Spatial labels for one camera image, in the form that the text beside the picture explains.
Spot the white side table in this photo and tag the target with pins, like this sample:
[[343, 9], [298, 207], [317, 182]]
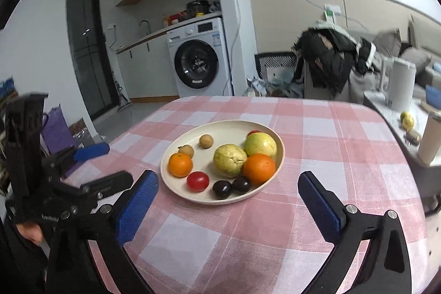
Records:
[[389, 118]]

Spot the green white wall socket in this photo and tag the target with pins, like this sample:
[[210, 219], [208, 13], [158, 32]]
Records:
[[330, 13]]

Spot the pile of dark clothes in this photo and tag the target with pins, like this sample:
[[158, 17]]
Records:
[[334, 56]]

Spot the purple bag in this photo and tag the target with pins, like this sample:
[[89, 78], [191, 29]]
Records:
[[57, 134]]

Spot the white cup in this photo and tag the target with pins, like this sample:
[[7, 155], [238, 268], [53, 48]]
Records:
[[430, 139]]

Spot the lumpy yellow guava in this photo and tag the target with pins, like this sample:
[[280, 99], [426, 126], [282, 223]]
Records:
[[230, 159]]

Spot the large orange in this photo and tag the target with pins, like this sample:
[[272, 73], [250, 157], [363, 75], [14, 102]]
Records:
[[259, 168]]

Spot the red tomato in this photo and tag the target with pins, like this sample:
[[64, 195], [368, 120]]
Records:
[[197, 181], [254, 133]]

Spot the white kitchen cabinet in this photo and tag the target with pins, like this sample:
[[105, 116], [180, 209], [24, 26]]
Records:
[[148, 70]]

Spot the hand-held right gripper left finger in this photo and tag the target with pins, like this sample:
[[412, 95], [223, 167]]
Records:
[[137, 208]]

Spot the white electric kettle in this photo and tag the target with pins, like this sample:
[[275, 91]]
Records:
[[399, 84]]

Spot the cream round plate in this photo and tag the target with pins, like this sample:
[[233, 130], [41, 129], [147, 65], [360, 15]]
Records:
[[224, 132]]

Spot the grey sofa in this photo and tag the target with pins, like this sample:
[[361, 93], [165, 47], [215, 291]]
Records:
[[417, 58]]

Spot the dark glass door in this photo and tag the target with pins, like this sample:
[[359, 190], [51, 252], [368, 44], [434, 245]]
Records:
[[89, 53]]

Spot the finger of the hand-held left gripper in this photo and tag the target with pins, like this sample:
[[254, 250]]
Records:
[[108, 182], [91, 151]]

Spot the pink checked tablecloth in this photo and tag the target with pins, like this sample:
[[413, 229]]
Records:
[[275, 232]]

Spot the white washing machine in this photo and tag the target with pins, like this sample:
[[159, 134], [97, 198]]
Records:
[[199, 59]]

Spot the smooth yellow guava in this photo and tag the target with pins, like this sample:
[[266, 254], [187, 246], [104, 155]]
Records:
[[260, 144]]

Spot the floor mop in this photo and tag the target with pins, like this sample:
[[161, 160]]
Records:
[[121, 92]]

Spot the kitchen faucet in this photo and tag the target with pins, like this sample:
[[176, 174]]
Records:
[[144, 26]]

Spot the black cooking pot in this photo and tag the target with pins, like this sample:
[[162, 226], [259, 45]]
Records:
[[198, 8]]

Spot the person's left hand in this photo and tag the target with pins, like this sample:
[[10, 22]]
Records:
[[29, 232]]

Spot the small orange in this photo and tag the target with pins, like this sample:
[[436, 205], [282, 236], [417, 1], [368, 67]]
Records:
[[180, 165]]

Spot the dark purple plum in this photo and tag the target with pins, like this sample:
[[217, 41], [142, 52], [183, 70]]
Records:
[[241, 184], [222, 189]]

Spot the brown longan with stem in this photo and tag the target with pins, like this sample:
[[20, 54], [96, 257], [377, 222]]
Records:
[[186, 151]]

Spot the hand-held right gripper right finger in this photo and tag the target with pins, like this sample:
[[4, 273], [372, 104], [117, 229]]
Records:
[[320, 208]]

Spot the small yellow fruit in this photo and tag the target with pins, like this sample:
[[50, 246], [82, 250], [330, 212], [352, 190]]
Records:
[[408, 121]]

